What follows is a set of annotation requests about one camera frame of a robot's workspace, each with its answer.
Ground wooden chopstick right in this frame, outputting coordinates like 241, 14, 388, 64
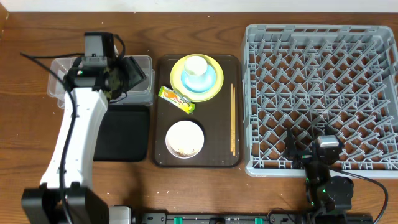
233, 86, 236, 156

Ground light blue bowl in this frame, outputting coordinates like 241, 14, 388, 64
181, 65, 216, 93

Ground grey plastic dishwasher rack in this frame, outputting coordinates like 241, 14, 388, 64
242, 24, 397, 179

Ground black tray bin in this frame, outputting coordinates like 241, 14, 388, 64
94, 105, 150, 162

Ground wooden chopstick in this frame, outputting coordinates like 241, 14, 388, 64
230, 83, 234, 154
233, 86, 236, 156

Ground white bowl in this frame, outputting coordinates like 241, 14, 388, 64
165, 121, 205, 159

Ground yellow green snack wrapper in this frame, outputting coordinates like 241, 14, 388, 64
158, 86, 195, 114

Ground yellow plate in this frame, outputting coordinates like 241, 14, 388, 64
170, 54, 224, 102

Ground clear plastic bin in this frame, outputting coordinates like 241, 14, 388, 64
47, 55, 155, 109

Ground dark brown serving tray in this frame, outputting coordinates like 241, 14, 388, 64
152, 55, 244, 168

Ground white paper cup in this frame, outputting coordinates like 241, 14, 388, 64
184, 55, 208, 83

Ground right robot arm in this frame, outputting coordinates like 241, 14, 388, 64
283, 126, 354, 224

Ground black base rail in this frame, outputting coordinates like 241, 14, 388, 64
108, 205, 374, 224

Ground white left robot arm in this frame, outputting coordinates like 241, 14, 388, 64
21, 53, 146, 223

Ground wooden chopstick left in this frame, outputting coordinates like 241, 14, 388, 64
230, 83, 234, 154

